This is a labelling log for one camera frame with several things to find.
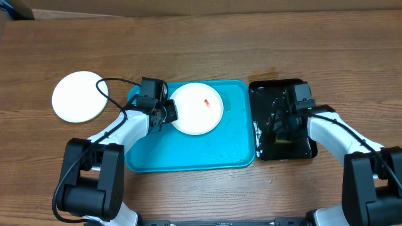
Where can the black water tray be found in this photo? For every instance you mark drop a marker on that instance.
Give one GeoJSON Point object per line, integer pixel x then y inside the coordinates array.
{"type": "Point", "coordinates": [264, 96]}

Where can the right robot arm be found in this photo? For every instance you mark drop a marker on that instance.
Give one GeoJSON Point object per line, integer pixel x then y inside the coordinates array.
{"type": "Point", "coordinates": [371, 187]}

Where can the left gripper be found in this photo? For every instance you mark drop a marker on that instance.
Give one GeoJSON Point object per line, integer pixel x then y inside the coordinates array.
{"type": "Point", "coordinates": [171, 105]}

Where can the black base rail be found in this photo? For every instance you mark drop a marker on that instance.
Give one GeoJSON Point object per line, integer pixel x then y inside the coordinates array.
{"type": "Point", "coordinates": [280, 221]}

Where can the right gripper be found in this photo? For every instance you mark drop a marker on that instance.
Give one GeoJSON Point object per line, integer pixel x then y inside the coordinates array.
{"type": "Point", "coordinates": [284, 130]}

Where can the green yellow sponge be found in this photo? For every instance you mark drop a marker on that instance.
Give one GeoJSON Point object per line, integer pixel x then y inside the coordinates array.
{"type": "Point", "coordinates": [282, 138]}

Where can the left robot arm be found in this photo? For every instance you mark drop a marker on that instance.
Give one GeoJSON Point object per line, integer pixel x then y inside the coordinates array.
{"type": "Point", "coordinates": [91, 185]}

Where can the white plate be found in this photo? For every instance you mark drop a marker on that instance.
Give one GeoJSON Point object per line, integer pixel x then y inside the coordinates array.
{"type": "Point", "coordinates": [199, 108]}
{"type": "Point", "coordinates": [79, 97]}

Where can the dark object top left corner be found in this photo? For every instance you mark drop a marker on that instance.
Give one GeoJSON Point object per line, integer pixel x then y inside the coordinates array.
{"type": "Point", "coordinates": [17, 10]}

